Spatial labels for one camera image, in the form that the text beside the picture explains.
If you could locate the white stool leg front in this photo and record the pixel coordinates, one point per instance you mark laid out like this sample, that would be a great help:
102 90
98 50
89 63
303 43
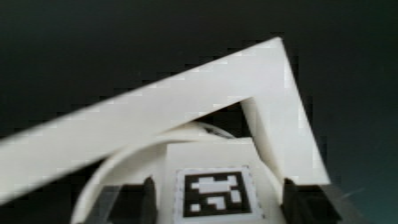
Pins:
217 187

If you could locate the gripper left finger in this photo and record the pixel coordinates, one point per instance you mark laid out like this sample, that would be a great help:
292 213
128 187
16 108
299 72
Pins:
125 205

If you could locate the white round stool seat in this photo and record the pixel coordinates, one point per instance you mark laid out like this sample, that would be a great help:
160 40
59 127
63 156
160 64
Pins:
136 158

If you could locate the white L-shaped fence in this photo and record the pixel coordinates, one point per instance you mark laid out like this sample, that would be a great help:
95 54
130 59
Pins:
244 79

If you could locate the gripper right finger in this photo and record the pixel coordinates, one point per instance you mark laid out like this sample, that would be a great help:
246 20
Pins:
313 204

